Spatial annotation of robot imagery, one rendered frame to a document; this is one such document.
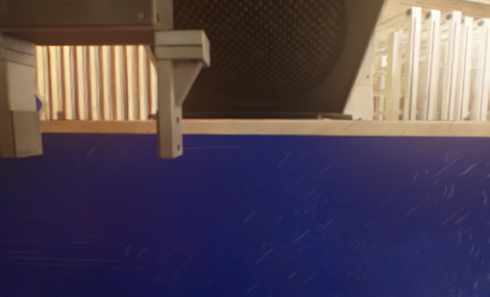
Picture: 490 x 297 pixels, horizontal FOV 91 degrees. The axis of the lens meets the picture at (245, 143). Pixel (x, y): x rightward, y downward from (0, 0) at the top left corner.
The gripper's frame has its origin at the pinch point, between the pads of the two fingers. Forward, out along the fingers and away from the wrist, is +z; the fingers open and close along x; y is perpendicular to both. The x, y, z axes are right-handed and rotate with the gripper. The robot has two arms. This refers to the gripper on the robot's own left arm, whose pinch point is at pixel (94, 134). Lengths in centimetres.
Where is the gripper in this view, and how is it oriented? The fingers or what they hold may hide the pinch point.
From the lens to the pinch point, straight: 25.0
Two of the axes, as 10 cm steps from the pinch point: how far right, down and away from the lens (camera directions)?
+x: -10.0, 0.0, 0.2
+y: 0.2, -0.9, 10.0
